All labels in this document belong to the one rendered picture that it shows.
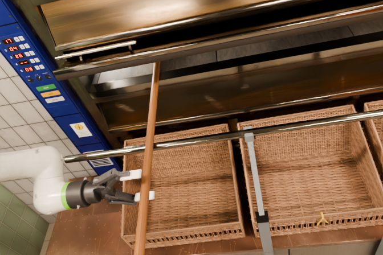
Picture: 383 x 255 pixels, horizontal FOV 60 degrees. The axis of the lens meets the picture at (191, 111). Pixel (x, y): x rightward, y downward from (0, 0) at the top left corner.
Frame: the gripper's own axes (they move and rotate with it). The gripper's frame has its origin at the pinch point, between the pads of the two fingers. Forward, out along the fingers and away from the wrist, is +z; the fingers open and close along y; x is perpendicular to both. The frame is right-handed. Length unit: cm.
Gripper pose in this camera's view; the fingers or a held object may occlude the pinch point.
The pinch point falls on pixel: (145, 185)
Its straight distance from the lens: 113.5
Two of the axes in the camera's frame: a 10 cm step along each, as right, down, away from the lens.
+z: 9.7, -1.7, -1.6
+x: 0.1, 7.2, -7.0
